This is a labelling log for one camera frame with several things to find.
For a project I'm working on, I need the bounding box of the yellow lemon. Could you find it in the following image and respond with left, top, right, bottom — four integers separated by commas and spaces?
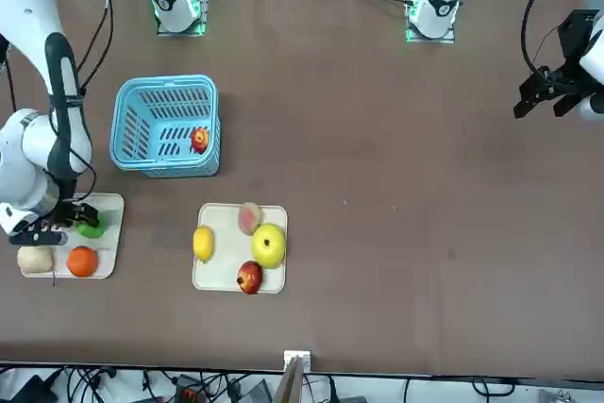
193, 226, 216, 263

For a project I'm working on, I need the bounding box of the black red electronic device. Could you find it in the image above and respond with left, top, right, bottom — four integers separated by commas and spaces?
174, 374, 202, 403

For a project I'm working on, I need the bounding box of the pale rectangular plastic tray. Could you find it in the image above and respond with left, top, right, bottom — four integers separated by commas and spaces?
18, 193, 126, 280
192, 202, 289, 294

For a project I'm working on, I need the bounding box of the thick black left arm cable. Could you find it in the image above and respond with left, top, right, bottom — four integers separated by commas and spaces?
520, 0, 567, 75

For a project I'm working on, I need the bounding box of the pink peach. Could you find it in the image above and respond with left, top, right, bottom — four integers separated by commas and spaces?
237, 202, 262, 237

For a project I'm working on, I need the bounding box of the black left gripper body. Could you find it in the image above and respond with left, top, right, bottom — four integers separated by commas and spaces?
537, 8, 603, 97

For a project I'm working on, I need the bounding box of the small red yellow apple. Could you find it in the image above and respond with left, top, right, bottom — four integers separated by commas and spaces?
190, 126, 210, 154

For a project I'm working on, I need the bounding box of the pale pear with stem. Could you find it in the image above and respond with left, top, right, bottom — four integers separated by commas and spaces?
17, 245, 58, 287

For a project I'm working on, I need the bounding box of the white post base bracket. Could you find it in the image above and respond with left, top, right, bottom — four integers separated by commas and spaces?
282, 349, 312, 371

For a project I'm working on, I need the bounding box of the light blue slotted plastic basket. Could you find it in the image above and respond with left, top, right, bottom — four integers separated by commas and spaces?
109, 75, 222, 179

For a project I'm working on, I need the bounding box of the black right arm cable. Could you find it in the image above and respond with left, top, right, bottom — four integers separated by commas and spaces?
65, 0, 115, 204

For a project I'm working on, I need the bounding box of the orange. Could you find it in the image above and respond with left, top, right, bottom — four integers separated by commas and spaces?
66, 245, 100, 278

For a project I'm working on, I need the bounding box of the green apple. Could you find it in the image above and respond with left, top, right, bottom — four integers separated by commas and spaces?
76, 215, 108, 239

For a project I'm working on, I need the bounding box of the aluminium profile post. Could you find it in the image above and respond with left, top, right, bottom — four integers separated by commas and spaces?
273, 355, 306, 403

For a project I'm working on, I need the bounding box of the large yellow-green apple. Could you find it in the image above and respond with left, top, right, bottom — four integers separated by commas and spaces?
251, 223, 288, 271

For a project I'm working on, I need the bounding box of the large red apple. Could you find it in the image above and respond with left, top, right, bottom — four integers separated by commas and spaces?
236, 260, 264, 296

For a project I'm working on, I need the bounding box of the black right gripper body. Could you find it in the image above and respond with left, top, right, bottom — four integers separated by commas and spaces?
8, 195, 79, 246

